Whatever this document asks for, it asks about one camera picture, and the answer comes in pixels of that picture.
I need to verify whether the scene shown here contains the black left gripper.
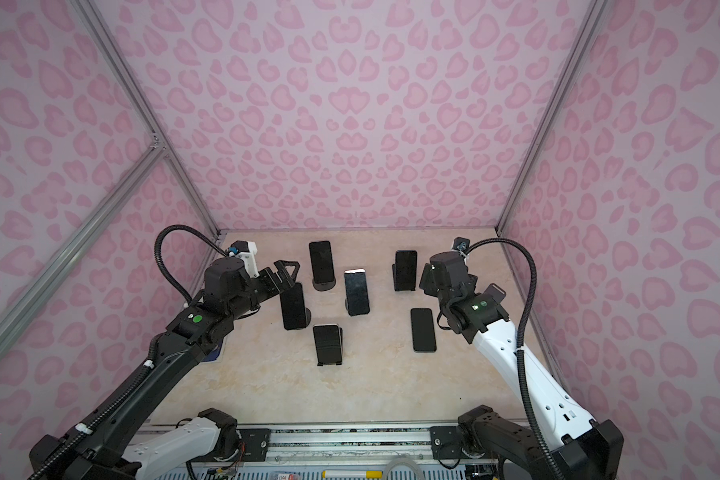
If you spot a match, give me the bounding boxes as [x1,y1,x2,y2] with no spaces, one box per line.
[229,258,299,323]

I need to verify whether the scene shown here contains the grey round stand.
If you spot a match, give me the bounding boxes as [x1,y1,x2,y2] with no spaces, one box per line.
[484,283,506,304]

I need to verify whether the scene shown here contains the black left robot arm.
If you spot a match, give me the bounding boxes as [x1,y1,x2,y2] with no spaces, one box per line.
[29,257,300,479]

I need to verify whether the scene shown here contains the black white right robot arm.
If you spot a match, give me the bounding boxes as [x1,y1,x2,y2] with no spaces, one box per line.
[421,250,624,479]

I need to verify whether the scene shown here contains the round stand of back phone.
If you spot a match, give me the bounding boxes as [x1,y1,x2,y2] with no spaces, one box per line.
[312,278,336,292]

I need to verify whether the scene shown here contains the centre silver-edged black phone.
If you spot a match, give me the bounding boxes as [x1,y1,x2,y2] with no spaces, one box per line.
[344,269,370,316]

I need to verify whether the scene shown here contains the pink and blue cards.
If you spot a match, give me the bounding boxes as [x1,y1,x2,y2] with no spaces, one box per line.
[203,342,224,363]

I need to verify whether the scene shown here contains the clear plastic tube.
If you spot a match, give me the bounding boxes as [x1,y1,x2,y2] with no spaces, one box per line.
[381,456,426,480]

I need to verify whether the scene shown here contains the yellow white marker pen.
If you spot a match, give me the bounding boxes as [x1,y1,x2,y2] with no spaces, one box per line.
[321,470,384,480]

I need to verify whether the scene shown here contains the left diagonal aluminium strut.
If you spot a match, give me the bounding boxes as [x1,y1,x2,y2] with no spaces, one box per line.
[0,141,164,362]

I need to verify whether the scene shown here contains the left corner aluminium profile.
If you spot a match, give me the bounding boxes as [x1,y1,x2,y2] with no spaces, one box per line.
[69,0,221,238]

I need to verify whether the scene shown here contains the corner aluminium profile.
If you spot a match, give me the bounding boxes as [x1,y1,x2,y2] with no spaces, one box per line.
[69,0,221,238]
[496,0,613,237]

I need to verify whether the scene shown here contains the right corner aluminium profile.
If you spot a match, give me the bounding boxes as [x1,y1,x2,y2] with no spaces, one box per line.
[496,0,613,237]

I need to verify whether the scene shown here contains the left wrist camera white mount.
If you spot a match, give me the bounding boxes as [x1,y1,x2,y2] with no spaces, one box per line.
[227,240,259,278]

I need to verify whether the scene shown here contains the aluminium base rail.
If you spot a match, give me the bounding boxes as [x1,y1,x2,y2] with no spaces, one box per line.
[119,419,613,480]

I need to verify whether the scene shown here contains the black left corrugated cable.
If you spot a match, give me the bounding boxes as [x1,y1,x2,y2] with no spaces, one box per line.
[29,224,229,480]

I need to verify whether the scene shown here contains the black corrugated cable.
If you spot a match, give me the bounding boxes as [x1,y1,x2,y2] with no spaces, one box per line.
[29,224,229,480]
[464,237,568,480]

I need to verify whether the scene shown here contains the black right corrugated cable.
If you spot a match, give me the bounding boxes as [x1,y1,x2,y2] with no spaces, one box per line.
[464,237,568,480]

